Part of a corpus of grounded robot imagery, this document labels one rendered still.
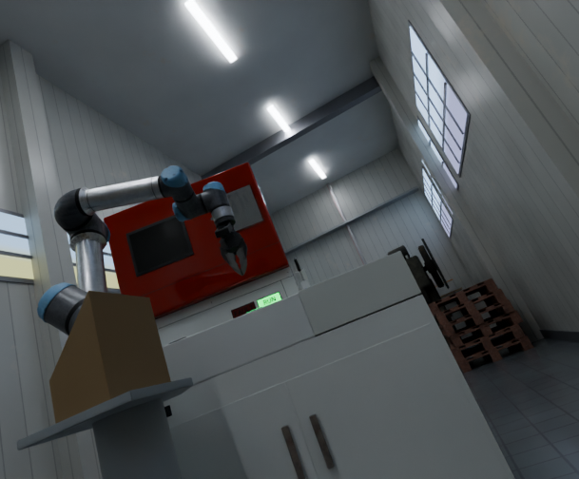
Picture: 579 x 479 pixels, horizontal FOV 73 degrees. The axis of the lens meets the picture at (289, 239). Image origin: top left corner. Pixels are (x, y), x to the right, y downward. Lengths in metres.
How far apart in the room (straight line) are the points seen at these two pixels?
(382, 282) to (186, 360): 0.65
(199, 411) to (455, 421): 0.72
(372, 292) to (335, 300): 0.12
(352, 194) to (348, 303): 10.51
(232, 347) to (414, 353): 0.54
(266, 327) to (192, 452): 0.40
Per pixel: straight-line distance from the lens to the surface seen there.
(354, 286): 1.24
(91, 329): 1.01
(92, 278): 1.40
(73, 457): 4.07
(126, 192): 1.40
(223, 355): 1.25
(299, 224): 11.86
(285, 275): 1.90
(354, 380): 1.21
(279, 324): 1.23
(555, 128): 3.04
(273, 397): 1.22
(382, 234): 11.23
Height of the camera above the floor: 0.72
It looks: 19 degrees up
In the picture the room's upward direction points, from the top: 22 degrees counter-clockwise
